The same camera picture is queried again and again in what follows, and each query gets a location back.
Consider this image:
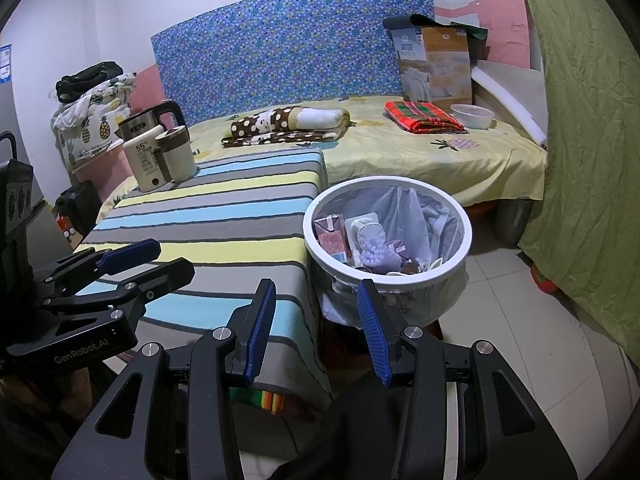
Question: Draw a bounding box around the strawberry milk carton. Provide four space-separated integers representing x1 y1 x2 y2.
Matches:
314 214 352 264

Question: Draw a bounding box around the brown snack wrapper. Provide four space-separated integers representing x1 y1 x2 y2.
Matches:
388 240 427 275

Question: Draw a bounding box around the blue white yogurt cup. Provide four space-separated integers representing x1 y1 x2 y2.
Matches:
345 212 386 260

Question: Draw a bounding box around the white round trash bin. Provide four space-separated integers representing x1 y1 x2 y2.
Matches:
301 174 474 331

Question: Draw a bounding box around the translucent trash bag liner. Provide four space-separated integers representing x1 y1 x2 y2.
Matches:
313 184 469 331

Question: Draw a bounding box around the black bag on floor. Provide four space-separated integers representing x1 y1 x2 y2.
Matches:
53 181 102 249

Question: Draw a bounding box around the striped tablecloth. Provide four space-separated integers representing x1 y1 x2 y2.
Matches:
80 148 332 413

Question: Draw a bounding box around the beige brown lidded mug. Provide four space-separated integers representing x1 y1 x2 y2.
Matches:
154 126 198 183

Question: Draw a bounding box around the beige electric kettle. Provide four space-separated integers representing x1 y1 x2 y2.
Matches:
117 100 186 193

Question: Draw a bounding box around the pineapple print bedding pile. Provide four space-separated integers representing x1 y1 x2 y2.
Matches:
50 73 134 172

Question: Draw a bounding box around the black bag on pile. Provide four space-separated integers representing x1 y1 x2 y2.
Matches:
55 61 124 104

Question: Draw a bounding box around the brown polka dot blanket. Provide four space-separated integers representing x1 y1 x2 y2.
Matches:
221 106 352 148

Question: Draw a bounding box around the red plaid folded cloth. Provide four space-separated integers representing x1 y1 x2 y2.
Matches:
384 101 465 134

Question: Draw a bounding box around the green curtain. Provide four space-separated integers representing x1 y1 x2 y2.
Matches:
520 0 639 361

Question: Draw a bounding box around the white plastic bowl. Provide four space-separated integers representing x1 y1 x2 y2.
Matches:
450 104 495 129

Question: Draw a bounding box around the blue floral headboard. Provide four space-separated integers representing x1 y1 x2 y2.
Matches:
151 0 434 125

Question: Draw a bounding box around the cardboard bedding box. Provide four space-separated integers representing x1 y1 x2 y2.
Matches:
383 14 489 110

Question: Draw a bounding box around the white foam board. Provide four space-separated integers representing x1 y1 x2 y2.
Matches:
471 61 549 148

